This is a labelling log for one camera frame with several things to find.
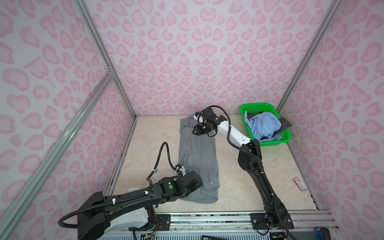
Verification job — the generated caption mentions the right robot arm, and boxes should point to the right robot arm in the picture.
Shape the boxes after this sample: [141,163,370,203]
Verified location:
[193,105,294,233]

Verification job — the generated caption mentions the grey long sleeve shirt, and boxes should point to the grey long sleeve shirt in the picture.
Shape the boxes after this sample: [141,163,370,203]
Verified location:
[179,116,220,204]

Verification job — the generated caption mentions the red white label card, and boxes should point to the red white label card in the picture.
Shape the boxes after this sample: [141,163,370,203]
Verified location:
[293,177,308,191]

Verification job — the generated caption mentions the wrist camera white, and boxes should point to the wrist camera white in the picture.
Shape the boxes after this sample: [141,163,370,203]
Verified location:
[175,164,186,177]
[194,112,206,125]

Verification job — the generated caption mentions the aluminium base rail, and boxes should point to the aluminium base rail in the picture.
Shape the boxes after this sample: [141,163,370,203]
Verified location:
[97,206,344,240]

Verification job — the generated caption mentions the blue tool at edge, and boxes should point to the blue tool at edge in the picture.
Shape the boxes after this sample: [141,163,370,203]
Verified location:
[315,227,332,240]

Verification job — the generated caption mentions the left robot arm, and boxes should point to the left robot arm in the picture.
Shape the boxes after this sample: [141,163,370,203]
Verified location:
[77,171,203,240]

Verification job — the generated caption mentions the black shirt in basket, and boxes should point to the black shirt in basket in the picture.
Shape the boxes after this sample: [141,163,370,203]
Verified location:
[245,111,293,141]

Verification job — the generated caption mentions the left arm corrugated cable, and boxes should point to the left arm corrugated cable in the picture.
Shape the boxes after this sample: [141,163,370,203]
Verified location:
[57,141,181,229]

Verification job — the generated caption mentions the green plastic basket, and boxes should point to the green plastic basket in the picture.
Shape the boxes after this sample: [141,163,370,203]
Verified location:
[240,103,292,146]

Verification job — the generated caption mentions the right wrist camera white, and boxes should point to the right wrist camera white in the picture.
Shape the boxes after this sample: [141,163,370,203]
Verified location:
[194,112,206,125]

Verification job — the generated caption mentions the light blue shirt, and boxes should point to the light blue shirt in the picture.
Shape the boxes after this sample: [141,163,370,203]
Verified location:
[244,111,283,142]

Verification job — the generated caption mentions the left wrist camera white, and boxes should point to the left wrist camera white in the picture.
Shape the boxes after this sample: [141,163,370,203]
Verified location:
[175,164,186,177]

